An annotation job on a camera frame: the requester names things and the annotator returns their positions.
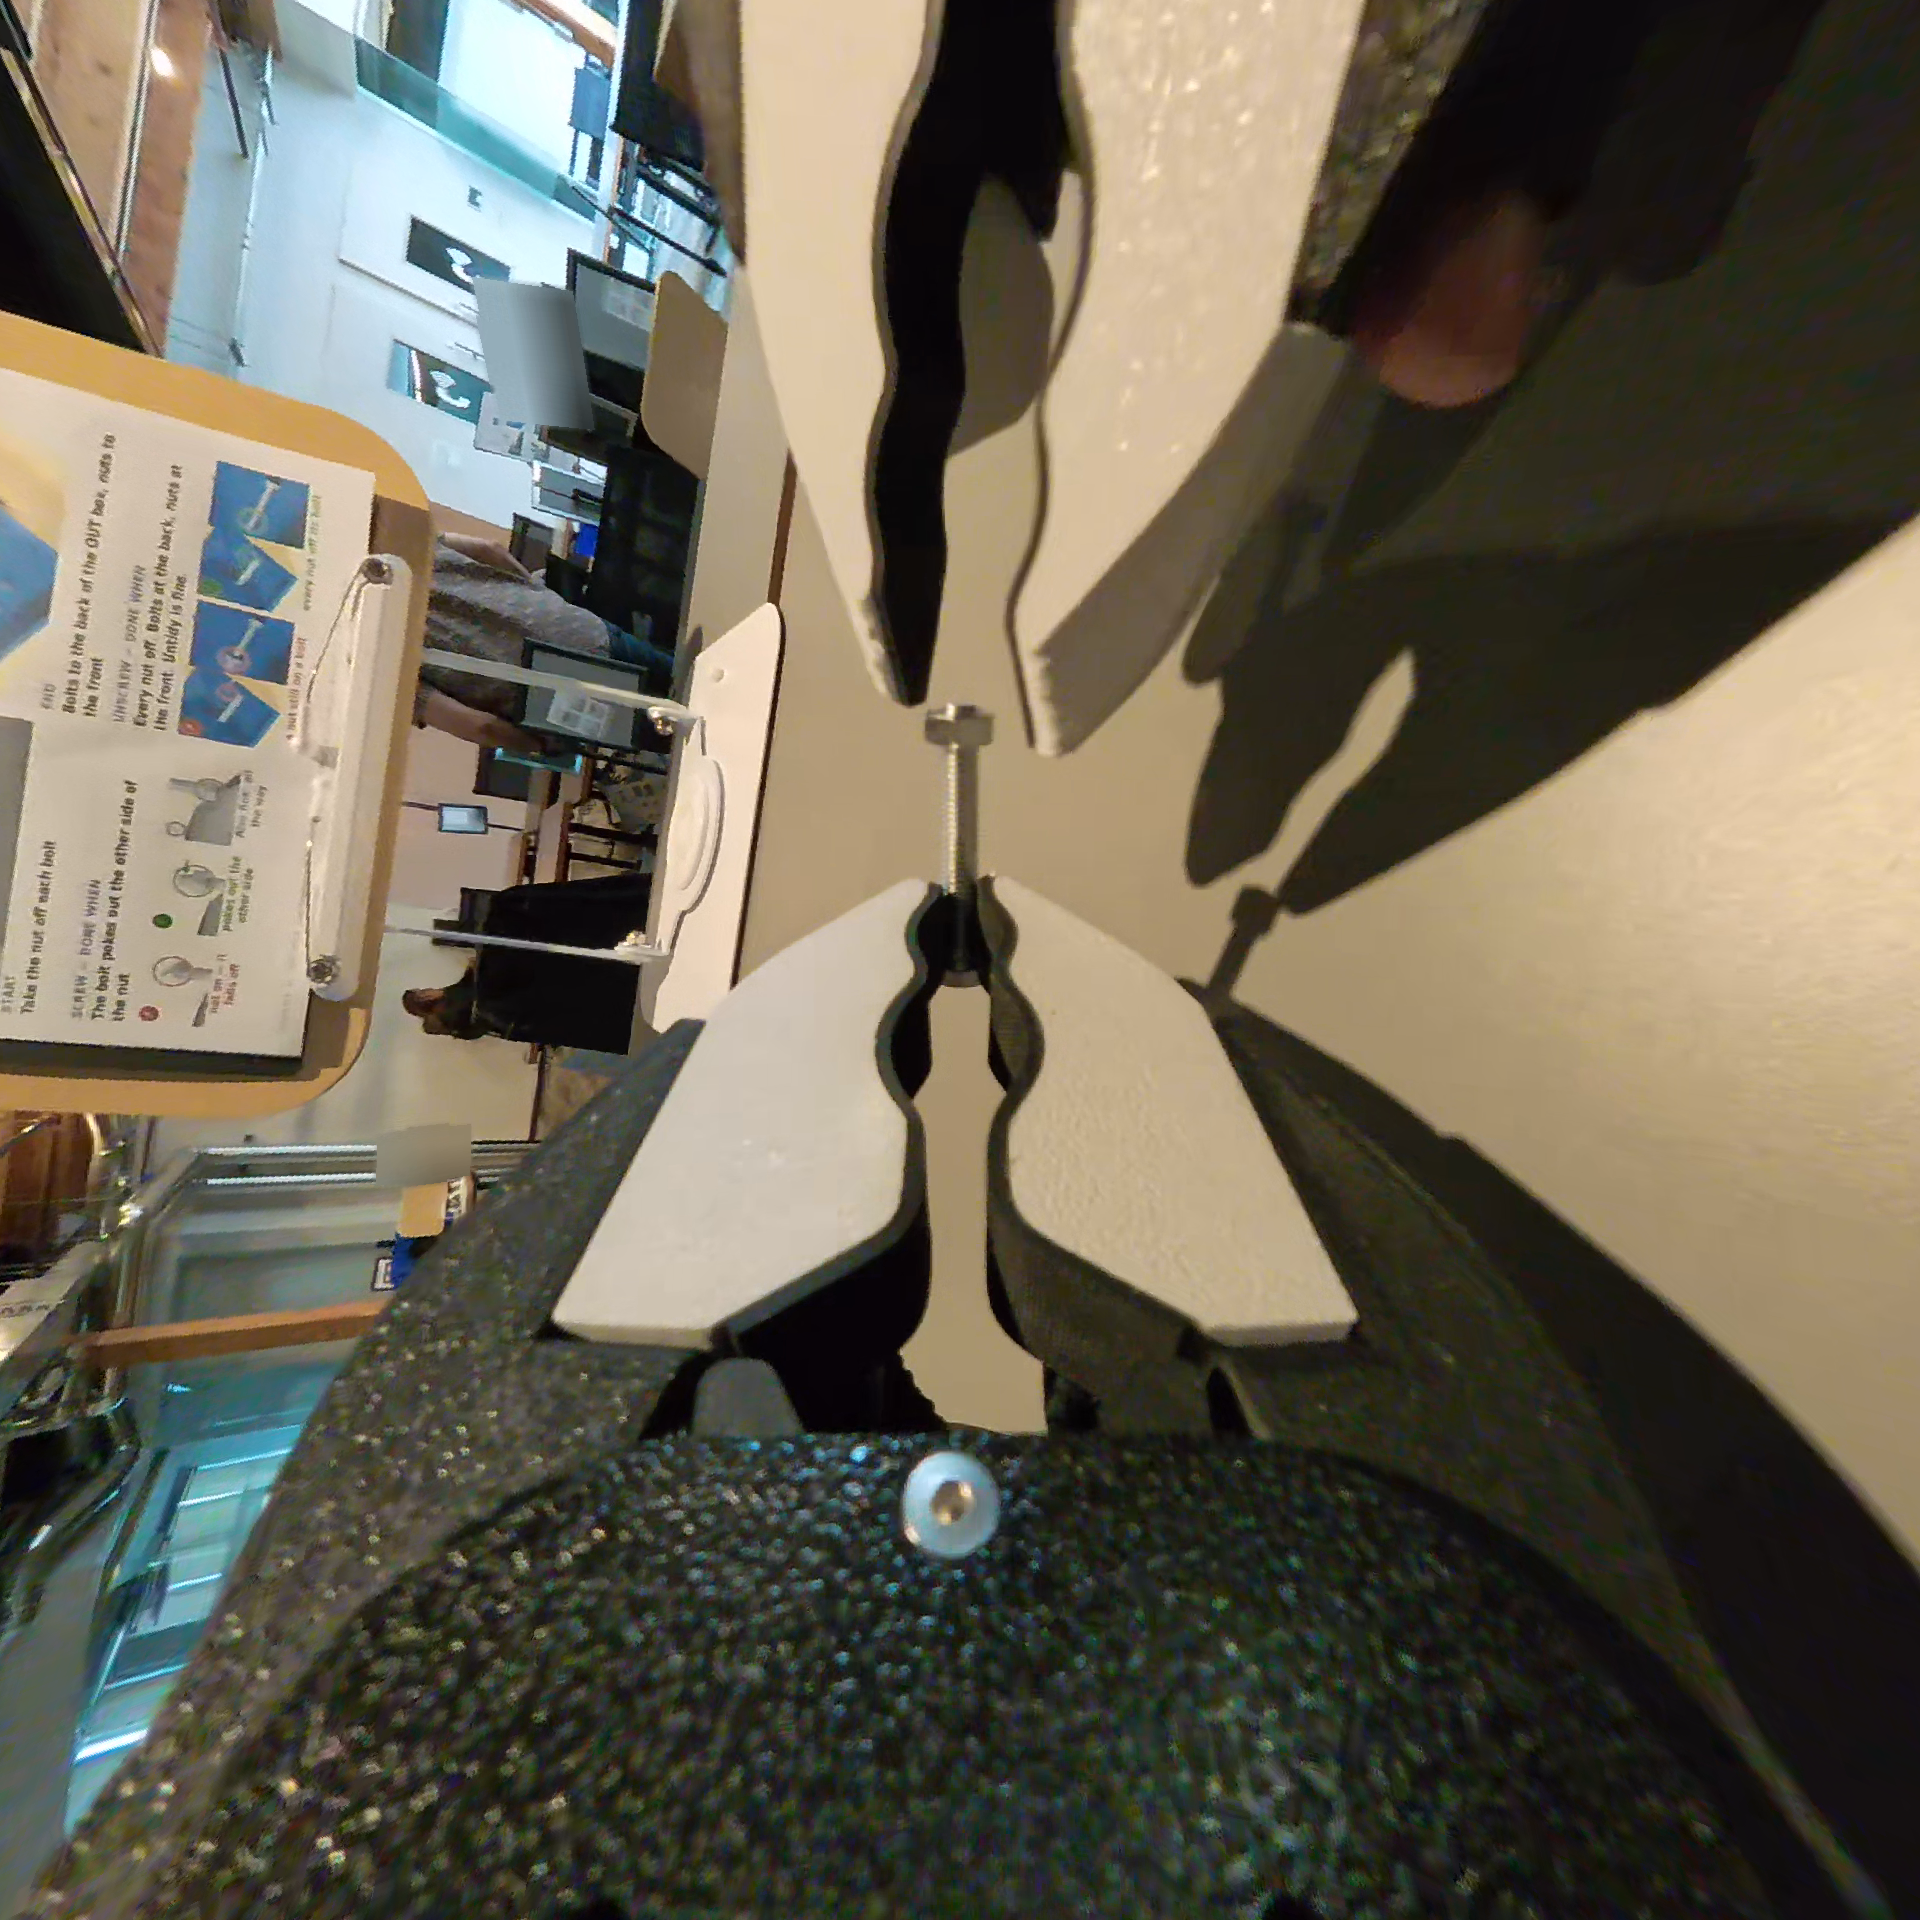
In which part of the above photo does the person's right hand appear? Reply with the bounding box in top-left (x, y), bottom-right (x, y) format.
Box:
top-left (1355, 191), bottom-right (1557, 410)

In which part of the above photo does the metal bolt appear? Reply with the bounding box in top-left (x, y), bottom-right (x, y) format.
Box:
top-left (922, 705), bottom-right (1004, 905)

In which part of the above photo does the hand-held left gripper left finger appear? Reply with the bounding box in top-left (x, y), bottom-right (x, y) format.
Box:
top-left (553, 877), bottom-right (935, 1351)

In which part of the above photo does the wooden instruction board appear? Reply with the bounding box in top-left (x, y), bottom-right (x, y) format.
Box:
top-left (0, 313), bottom-right (440, 1118)

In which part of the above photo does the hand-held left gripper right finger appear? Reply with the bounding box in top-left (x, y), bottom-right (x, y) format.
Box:
top-left (982, 872), bottom-right (1360, 1347)

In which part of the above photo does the beige board on stand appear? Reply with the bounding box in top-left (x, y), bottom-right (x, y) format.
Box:
top-left (645, 271), bottom-right (732, 488)

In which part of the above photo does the black framed sign board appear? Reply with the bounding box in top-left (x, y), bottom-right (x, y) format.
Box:
top-left (569, 255), bottom-right (660, 409)

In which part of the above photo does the round clear disc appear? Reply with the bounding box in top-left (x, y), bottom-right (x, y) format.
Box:
top-left (660, 757), bottom-right (732, 919)

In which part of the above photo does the clear acrylic stand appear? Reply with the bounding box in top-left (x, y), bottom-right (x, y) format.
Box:
top-left (293, 551), bottom-right (708, 1003)

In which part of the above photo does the white base board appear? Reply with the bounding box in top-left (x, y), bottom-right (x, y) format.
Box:
top-left (637, 598), bottom-right (792, 1037)

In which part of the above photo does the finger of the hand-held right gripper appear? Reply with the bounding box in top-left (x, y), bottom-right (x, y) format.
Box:
top-left (736, 0), bottom-right (969, 710)
top-left (1016, 0), bottom-right (1371, 757)

